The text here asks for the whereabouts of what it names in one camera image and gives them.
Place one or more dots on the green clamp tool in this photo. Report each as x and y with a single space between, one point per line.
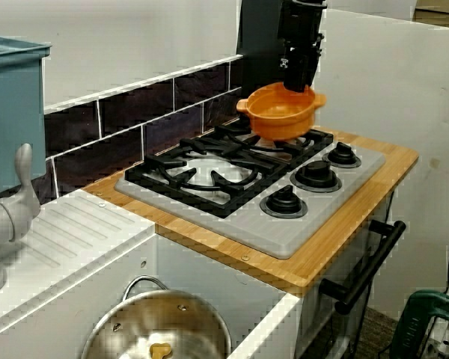
415 321

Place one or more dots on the grey toy stove plate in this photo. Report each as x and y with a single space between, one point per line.
269 232

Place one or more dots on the white toy sink unit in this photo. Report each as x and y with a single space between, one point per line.
78 232

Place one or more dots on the orange plastic toy pot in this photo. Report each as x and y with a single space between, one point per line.
280 119

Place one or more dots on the dark tile backsplash panel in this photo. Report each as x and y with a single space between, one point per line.
119 112

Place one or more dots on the black stove knob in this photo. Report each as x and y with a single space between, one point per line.
316 175
284 203
342 155

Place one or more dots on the yellow plastic toy piece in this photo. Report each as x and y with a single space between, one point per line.
160 350

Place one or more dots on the black burner grate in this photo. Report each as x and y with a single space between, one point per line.
323 137
138 175

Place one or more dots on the teal blue box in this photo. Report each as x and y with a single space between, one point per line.
15 112

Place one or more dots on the grey toy faucet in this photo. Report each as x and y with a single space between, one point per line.
7 224

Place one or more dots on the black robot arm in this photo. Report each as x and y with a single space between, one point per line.
308 3

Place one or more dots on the stainless steel pot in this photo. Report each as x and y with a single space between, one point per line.
142 318

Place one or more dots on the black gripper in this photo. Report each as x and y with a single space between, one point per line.
301 26

